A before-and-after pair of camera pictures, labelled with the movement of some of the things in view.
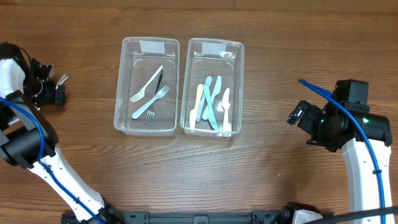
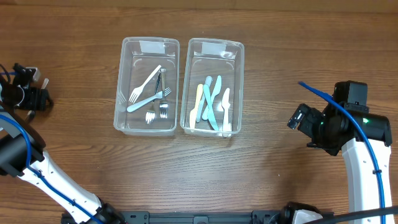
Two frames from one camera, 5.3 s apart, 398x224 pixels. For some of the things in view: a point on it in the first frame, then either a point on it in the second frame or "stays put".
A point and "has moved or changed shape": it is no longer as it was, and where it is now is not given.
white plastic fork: [140, 94] has moved or changed shape
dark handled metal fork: [150, 114] stays put
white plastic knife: [216, 91] stays put
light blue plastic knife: [208, 81] stays put
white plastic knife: [226, 131] stays put
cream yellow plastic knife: [193, 112] stays put
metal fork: [62, 79] to [163, 105]
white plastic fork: [158, 96] has moved or changed shape
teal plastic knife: [209, 109] stays put
